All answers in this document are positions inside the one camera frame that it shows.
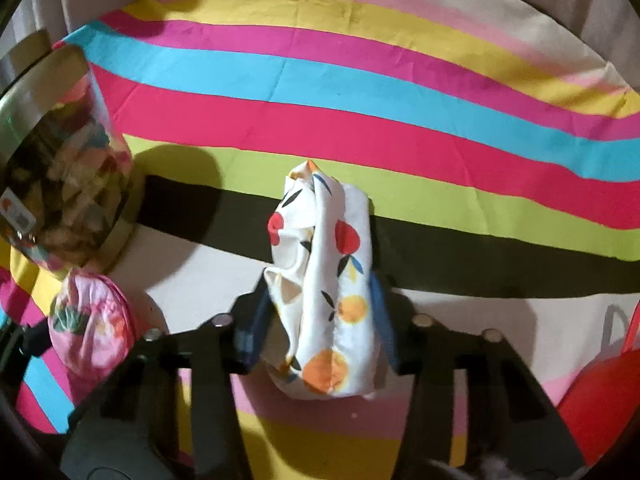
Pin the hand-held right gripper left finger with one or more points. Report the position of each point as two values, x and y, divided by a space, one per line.
250 335

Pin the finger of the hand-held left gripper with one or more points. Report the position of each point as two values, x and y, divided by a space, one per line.
37 340

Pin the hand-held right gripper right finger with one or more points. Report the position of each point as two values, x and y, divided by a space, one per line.
387 330

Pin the gold lid snack jar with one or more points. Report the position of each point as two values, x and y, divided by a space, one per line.
65 175

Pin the white fruit print cloth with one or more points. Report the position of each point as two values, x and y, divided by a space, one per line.
325 270

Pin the red thermos jug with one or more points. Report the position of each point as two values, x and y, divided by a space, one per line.
605 400

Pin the pink round printed pouch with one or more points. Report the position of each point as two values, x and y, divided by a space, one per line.
95 325

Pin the colourful striped tablecloth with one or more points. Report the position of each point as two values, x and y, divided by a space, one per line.
350 110

